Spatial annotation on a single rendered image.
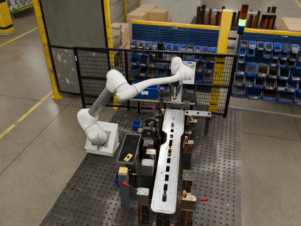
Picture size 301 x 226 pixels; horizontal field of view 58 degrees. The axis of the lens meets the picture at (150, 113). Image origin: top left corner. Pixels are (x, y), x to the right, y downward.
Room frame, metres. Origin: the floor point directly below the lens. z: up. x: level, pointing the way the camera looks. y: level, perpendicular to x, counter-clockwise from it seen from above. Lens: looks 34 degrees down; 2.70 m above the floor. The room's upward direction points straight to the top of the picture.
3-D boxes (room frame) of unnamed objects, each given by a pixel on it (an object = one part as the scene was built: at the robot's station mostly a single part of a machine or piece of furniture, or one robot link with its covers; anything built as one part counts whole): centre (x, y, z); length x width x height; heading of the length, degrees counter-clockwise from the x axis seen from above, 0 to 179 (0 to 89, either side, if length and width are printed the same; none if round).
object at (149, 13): (6.99, -0.01, 0.52); 1.20 x 0.80 x 1.05; 162
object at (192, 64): (2.94, -0.42, 1.30); 0.23 x 0.02 x 0.31; 82
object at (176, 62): (2.39, -0.25, 1.63); 0.13 x 0.11 x 0.16; 33
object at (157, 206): (1.92, -0.19, 1.00); 1.38 x 0.22 x 0.02; 172
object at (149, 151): (1.80, -0.01, 0.89); 0.13 x 0.11 x 0.38; 82
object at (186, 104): (2.66, -0.41, 0.88); 0.08 x 0.08 x 0.36; 82
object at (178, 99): (2.66, -0.30, 1.17); 0.12 x 0.01 x 0.34; 82
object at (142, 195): (1.38, 0.06, 0.88); 0.11 x 0.10 x 0.36; 82
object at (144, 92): (2.88, 0.06, 1.10); 0.30 x 0.17 x 0.13; 85
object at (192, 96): (2.86, -0.11, 1.02); 0.90 x 0.22 x 0.03; 82
